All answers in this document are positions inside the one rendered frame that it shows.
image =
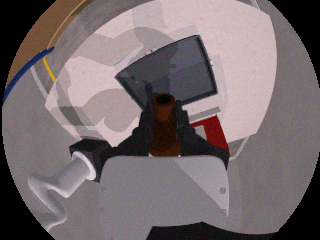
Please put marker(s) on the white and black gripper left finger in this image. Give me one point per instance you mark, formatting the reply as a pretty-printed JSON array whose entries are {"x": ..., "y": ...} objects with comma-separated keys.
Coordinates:
[{"x": 136, "y": 144}]

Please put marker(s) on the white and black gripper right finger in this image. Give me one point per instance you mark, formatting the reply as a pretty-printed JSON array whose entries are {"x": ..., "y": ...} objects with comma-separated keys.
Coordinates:
[{"x": 193, "y": 144}]

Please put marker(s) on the red open-top crate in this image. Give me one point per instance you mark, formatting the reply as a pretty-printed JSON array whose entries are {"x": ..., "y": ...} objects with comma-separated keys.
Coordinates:
[{"x": 210, "y": 129}]

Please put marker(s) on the brown bottle with white label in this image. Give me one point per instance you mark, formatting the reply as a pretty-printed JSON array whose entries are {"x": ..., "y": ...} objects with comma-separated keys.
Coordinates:
[{"x": 164, "y": 143}]

